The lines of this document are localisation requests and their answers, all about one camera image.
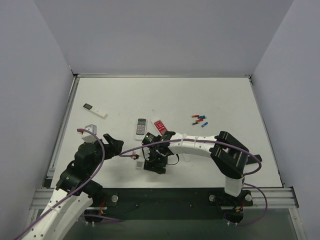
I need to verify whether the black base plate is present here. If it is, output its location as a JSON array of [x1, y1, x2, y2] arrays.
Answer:
[[84, 187, 253, 221]]

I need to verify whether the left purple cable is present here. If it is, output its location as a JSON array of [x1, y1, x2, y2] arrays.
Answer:
[[9, 127, 106, 240]]

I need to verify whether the white remote black tip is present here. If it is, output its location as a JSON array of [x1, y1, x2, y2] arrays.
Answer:
[[83, 103, 108, 119]]

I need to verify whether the aluminium frame rail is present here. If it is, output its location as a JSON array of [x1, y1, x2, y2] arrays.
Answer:
[[29, 186, 300, 210]]

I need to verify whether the red white remote control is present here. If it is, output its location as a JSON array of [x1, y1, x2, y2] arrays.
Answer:
[[151, 118, 168, 136]]

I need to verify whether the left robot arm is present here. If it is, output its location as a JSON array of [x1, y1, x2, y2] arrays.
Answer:
[[23, 133, 124, 240]]

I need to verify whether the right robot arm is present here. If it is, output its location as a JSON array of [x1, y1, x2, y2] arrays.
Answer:
[[142, 131, 249, 197]]

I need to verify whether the white battery cover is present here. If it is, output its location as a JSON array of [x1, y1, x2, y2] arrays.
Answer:
[[181, 154, 191, 163]]

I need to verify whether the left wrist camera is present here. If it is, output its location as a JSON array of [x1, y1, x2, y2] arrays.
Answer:
[[78, 124, 97, 143]]

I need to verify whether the slim white remote control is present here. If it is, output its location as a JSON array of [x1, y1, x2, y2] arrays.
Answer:
[[132, 149, 149, 170]]

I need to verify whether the grey white remote control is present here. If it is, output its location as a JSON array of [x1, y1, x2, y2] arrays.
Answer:
[[134, 118, 147, 141]]

